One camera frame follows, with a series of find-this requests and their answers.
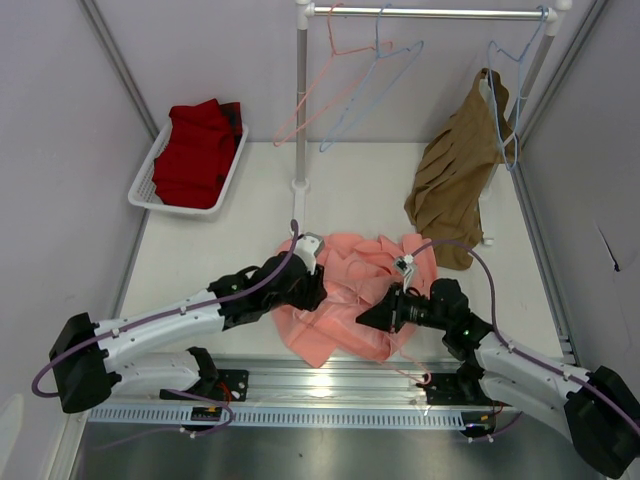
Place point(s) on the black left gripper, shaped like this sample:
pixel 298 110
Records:
pixel 315 292

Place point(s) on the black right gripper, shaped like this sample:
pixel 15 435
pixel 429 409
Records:
pixel 395 309

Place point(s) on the pink pleated skirt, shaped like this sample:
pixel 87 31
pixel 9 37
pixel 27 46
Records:
pixel 313 335

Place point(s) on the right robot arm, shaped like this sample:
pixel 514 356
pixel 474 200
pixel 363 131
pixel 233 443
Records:
pixel 594 410

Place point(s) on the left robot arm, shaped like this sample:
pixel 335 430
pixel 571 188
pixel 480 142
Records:
pixel 91 361

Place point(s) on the brown pleated skirt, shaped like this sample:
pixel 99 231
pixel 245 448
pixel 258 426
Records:
pixel 457 163

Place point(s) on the red skirt in basket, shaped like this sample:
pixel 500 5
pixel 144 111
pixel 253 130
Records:
pixel 198 156

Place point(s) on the dark plaid skirt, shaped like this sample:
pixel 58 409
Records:
pixel 232 111

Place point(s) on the silver clothes rack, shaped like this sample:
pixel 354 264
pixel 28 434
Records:
pixel 549 17

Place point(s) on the white plastic laundry basket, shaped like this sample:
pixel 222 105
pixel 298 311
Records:
pixel 143 190

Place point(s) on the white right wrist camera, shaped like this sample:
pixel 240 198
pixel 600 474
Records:
pixel 406 266

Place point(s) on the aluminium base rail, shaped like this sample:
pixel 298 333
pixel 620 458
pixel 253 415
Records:
pixel 286 381

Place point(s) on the perforated white cable duct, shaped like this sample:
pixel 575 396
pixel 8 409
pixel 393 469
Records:
pixel 413 419

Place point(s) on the blue wire hanger middle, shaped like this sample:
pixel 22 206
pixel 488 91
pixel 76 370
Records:
pixel 366 96

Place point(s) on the blue wire hanger holding skirt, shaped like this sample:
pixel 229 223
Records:
pixel 507 119

